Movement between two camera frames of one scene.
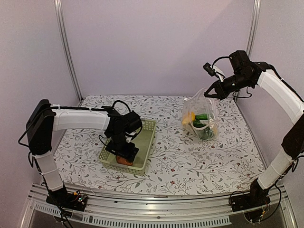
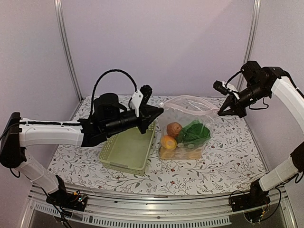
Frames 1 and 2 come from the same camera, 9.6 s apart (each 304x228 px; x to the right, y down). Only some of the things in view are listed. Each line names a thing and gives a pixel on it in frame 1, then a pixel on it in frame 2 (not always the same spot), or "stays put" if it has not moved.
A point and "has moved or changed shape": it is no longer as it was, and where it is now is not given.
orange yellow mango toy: (189, 117) → (168, 142)
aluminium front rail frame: (152, 211) stays put
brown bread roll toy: (120, 160) → (173, 128)
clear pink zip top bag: (199, 117) has moved or changed shape
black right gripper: (221, 92) → (238, 109)
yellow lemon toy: (214, 130) → (193, 155)
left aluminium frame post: (67, 52) stays put
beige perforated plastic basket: (143, 141) stays put
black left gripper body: (118, 144) → (118, 124)
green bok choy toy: (204, 132) has moved or changed shape
